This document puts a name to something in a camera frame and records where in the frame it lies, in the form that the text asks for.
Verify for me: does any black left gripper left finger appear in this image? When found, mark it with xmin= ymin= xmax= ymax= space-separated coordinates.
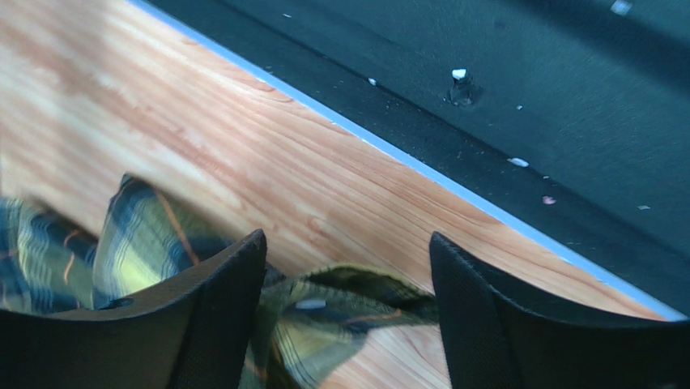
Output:
xmin=1 ymin=230 xmax=266 ymax=388

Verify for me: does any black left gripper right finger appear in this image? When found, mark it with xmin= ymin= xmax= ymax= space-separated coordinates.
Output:
xmin=429 ymin=233 xmax=689 ymax=389

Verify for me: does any yellow black plaid shirt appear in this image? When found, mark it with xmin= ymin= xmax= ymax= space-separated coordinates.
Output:
xmin=1 ymin=175 xmax=438 ymax=388

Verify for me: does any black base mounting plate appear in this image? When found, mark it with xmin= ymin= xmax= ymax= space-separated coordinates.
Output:
xmin=155 ymin=1 xmax=689 ymax=316

